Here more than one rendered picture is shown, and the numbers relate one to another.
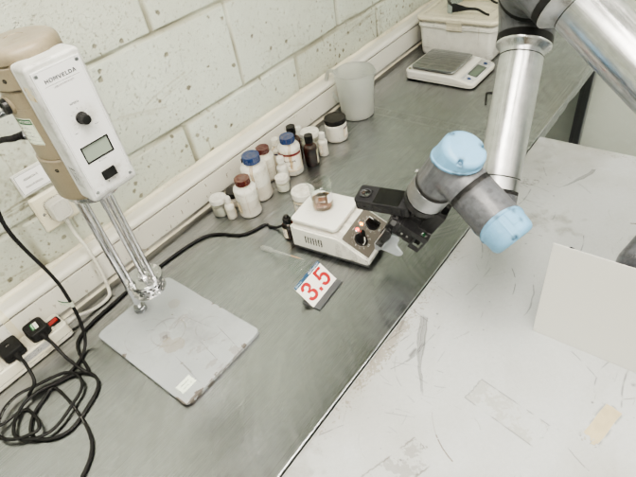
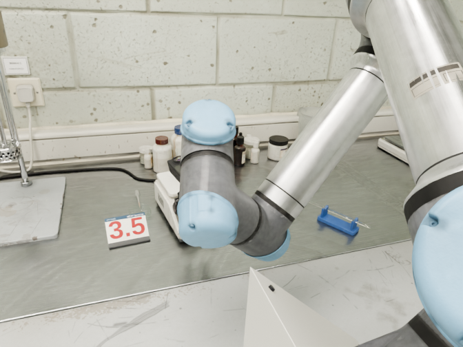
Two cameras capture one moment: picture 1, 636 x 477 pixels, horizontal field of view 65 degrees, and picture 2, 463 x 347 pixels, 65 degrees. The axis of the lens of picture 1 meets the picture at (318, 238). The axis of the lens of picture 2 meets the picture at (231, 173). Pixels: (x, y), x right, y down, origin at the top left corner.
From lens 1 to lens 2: 0.59 m
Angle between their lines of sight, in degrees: 26
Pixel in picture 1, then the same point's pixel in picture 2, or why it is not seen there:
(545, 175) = not seen: hidden behind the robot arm
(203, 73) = (182, 59)
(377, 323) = (129, 283)
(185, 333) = (21, 210)
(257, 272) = (113, 203)
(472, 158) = (204, 125)
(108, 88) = (98, 34)
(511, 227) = (194, 213)
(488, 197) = (198, 172)
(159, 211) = (100, 135)
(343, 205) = not seen: hidden behind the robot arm
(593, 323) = not seen: outside the picture
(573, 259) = (259, 300)
